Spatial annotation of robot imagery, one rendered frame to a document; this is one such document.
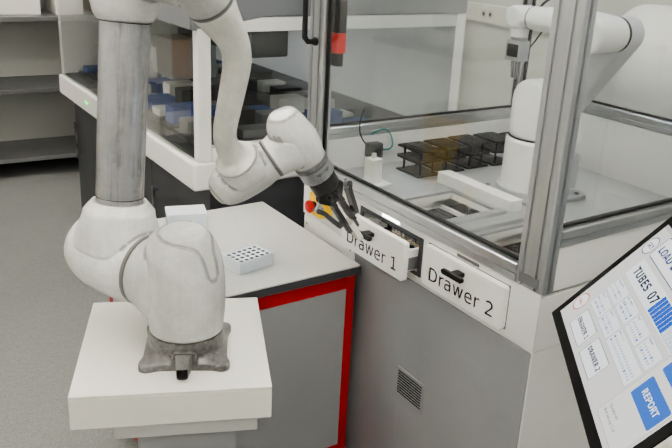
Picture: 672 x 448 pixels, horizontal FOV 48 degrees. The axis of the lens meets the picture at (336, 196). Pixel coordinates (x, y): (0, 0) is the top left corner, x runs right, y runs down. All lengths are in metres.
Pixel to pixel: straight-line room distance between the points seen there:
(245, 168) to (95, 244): 0.39
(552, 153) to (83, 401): 1.06
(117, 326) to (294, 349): 0.66
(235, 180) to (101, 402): 0.59
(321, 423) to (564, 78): 1.35
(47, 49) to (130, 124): 4.38
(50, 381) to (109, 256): 1.61
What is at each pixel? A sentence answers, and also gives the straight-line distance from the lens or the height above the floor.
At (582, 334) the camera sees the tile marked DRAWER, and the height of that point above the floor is 1.00.
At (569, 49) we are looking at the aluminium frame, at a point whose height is 1.48.
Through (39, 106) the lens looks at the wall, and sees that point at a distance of 6.00.
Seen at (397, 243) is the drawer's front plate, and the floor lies 0.92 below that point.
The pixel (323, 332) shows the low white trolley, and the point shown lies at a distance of 2.26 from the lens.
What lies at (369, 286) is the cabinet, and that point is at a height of 0.70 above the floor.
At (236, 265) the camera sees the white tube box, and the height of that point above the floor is 0.79.
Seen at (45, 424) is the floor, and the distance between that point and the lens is 2.94.
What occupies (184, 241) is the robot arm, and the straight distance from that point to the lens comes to 1.49.
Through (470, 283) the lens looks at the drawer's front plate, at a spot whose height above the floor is 0.89.
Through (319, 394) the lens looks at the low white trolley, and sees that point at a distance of 2.37.
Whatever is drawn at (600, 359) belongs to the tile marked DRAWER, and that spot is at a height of 1.01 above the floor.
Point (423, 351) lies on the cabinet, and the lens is 2.10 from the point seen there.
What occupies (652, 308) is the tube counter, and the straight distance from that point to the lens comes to 1.39.
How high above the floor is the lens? 1.67
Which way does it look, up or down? 19 degrees down
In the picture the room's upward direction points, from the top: 3 degrees clockwise
